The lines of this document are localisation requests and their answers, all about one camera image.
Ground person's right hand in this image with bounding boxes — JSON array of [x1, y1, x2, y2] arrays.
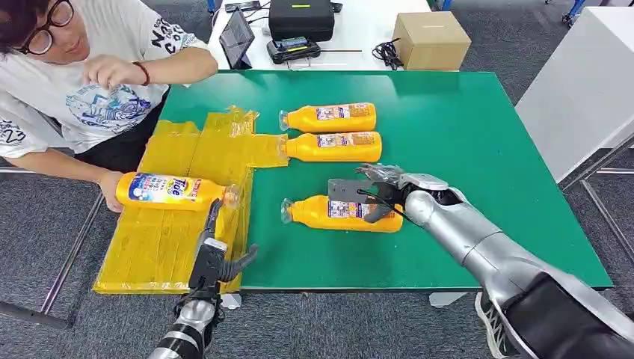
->
[[97, 171, 125, 214]]

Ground person's left hand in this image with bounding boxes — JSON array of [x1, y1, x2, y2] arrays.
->
[[81, 53, 142, 90]]

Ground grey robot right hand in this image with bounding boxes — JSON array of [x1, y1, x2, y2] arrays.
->
[[355, 163, 412, 225]]

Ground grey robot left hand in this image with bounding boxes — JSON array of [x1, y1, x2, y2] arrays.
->
[[204, 197, 259, 283]]

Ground orange plastic bottle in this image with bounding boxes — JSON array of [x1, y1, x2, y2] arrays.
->
[[277, 131, 384, 164], [115, 171, 241, 212], [280, 194, 404, 234], [278, 102, 378, 134]]

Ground person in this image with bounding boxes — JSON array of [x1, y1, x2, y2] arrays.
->
[[0, 0, 220, 214]]

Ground black glasses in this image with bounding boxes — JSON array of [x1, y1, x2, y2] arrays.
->
[[14, 0, 76, 56]]

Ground yellow plastic sheet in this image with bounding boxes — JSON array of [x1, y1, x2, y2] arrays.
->
[[92, 105, 291, 295]]

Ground green table mat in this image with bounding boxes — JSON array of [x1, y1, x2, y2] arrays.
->
[[158, 69, 614, 292]]

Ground dark tablet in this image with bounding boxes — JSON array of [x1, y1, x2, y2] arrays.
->
[[218, 8, 256, 70]]

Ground brown cardboard box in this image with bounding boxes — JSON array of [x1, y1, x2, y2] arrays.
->
[[392, 10, 473, 72]]

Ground black handheld controller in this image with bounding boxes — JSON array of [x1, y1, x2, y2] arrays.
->
[[266, 36, 322, 65]]

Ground black carrying case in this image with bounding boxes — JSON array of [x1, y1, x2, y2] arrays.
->
[[268, 0, 336, 43]]

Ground person's leg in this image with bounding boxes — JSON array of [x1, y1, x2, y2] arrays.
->
[[474, 292, 521, 359]]

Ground white side table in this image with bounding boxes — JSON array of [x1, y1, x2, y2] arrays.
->
[[514, 5, 634, 184]]

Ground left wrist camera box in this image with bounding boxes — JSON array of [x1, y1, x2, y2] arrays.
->
[[189, 237, 229, 291]]

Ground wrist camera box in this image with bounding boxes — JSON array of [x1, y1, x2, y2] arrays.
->
[[327, 178, 378, 204], [189, 237, 229, 291]]

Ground red bracelet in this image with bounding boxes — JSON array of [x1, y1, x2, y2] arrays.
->
[[132, 61, 151, 87]]

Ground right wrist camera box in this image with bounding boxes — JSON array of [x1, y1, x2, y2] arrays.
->
[[327, 178, 378, 204]]

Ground steel floor frame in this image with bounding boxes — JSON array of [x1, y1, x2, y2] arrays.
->
[[559, 133, 634, 263], [0, 165, 108, 331]]

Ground black cable bundle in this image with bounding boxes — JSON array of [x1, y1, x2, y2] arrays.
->
[[371, 38, 404, 71]]

